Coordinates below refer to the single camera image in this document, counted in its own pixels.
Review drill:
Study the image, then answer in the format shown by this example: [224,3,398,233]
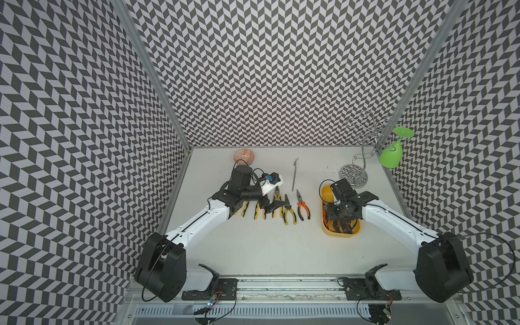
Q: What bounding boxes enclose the yellow plastic storage box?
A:
[320,185,362,238]

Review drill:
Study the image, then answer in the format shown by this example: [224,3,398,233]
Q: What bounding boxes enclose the orange cutter pliers in box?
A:
[323,219,362,237]

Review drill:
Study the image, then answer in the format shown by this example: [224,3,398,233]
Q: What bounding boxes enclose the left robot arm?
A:
[134,165,286,302]

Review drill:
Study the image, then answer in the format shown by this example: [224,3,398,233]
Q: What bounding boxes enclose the chrome wire cup stand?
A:
[339,113,391,188]

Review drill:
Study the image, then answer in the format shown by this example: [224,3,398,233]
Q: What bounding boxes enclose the yellow combination pliers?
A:
[241,201,249,217]

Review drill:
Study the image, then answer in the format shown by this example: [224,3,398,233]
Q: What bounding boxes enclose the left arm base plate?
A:
[181,264,238,301]

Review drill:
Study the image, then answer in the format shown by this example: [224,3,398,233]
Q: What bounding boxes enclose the orange patterned small bowl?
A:
[233,149,255,165]

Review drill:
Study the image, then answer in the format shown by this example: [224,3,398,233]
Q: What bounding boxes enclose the orange long nose pliers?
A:
[296,190,311,222]

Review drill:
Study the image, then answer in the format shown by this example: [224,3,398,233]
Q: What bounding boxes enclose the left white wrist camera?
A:
[259,172,284,195]

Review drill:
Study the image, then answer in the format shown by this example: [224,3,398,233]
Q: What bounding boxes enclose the green plastic goblet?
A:
[379,127,414,169]

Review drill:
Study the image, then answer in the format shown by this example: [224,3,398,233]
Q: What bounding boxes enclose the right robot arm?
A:
[319,180,474,303]

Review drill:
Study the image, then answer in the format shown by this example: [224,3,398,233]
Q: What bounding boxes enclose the aluminium front rail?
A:
[117,275,468,306]

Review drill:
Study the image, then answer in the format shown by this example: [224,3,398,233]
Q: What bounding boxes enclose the silver metal fork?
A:
[291,158,299,192]

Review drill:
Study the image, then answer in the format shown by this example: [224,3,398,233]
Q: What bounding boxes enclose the yellow black pliers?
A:
[283,194,297,226]
[272,186,283,219]
[254,203,267,220]

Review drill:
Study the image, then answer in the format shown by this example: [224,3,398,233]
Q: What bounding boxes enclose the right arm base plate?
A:
[338,264,402,301]

